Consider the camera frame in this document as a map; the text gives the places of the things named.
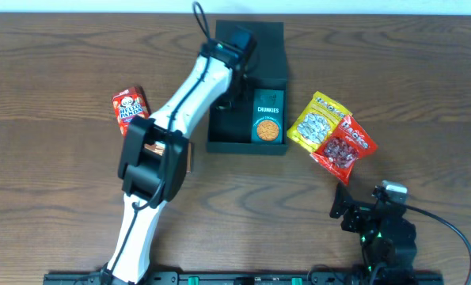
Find dark green open box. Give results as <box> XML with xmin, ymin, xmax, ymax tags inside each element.
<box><xmin>206</xmin><ymin>20</ymin><xmax>288</xmax><ymax>155</ymax></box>

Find red Hello Panda box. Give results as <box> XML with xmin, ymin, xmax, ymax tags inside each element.
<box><xmin>112</xmin><ymin>85</ymin><xmax>151</xmax><ymax>137</ymax></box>

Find yellow Hacks candy bag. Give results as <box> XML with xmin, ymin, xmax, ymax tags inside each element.
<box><xmin>287</xmin><ymin>91</ymin><xmax>352</xmax><ymax>153</ymax></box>

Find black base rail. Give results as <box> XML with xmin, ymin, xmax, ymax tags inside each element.
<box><xmin>42</xmin><ymin>271</ymin><xmax>444</xmax><ymax>285</ymax></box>

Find teal Chunkies cookie box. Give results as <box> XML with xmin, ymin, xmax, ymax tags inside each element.
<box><xmin>251</xmin><ymin>89</ymin><xmax>284</xmax><ymax>144</ymax></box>

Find red Hacks candy bag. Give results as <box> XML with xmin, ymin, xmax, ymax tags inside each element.
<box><xmin>310</xmin><ymin>116</ymin><xmax>378</xmax><ymax>185</ymax></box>

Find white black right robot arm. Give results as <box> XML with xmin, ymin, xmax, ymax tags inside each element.
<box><xmin>329</xmin><ymin>180</ymin><xmax>417</xmax><ymax>283</ymax></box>

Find brown Pocky box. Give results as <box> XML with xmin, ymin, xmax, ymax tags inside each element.
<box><xmin>144</xmin><ymin>142</ymin><xmax>193</xmax><ymax>173</ymax></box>

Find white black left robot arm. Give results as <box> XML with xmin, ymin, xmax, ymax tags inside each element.
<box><xmin>101</xmin><ymin>53</ymin><xmax>246</xmax><ymax>284</ymax></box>

